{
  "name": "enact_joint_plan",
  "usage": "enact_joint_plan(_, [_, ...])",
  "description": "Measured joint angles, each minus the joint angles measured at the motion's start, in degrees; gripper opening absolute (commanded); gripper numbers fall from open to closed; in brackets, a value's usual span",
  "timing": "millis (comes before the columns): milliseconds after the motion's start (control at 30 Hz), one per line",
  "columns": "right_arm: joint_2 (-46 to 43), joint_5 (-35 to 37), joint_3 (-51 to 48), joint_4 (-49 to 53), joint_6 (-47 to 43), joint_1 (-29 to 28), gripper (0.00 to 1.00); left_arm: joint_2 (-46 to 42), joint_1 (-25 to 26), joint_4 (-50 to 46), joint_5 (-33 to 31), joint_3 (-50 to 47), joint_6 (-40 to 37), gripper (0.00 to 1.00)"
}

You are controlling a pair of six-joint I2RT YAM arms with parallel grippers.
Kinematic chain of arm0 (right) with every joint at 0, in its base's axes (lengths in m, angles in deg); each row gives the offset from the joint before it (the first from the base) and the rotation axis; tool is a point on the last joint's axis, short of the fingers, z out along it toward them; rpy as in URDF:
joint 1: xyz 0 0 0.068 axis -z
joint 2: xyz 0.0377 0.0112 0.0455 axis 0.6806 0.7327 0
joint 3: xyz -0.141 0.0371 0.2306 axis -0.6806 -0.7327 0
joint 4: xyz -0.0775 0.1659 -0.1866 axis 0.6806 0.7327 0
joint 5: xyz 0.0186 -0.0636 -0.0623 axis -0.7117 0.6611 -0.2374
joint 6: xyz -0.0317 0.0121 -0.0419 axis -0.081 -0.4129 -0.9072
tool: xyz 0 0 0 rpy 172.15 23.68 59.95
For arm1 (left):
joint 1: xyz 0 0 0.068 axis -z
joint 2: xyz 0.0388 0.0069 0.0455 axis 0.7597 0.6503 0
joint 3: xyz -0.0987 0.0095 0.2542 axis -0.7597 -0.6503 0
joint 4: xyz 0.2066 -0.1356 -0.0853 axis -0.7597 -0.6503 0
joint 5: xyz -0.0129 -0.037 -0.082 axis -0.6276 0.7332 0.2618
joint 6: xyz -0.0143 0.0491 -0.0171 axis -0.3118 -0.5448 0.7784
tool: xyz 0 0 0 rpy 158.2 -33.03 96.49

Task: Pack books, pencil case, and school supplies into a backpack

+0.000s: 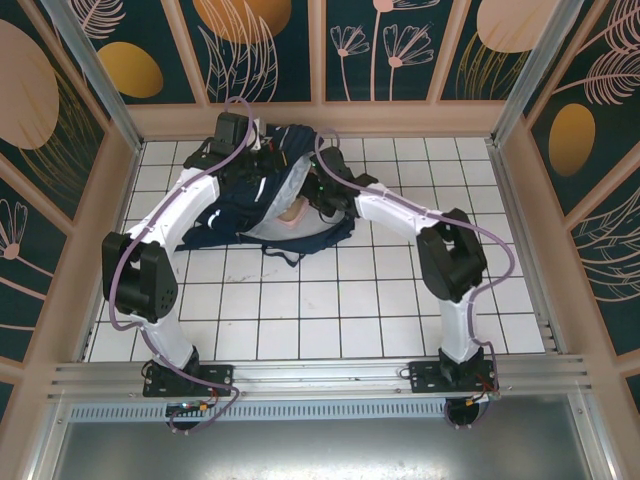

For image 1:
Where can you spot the aluminium mounting rail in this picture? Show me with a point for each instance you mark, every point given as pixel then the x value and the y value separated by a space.
pixel 320 375

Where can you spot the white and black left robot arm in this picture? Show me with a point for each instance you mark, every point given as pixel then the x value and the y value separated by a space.
pixel 175 210

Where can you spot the aluminium side rail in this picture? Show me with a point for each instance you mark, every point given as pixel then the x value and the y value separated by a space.
pixel 106 255
pixel 531 255

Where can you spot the aluminium frame post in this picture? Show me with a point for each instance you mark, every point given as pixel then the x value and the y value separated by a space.
pixel 106 85
pixel 534 75

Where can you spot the pink pouch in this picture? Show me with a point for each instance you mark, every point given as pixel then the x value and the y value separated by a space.
pixel 292 217

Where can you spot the navy blue backpack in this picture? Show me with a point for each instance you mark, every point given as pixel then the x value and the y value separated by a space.
pixel 240 210

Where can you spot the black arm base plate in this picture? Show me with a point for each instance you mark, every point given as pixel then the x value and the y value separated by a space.
pixel 425 375
pixel 220 377

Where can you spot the small circuit board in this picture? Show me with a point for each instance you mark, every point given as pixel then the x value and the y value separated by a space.
pixel 482 398
pixel 192 406

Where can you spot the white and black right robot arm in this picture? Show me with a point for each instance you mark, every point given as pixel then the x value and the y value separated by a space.
pixel 450 260

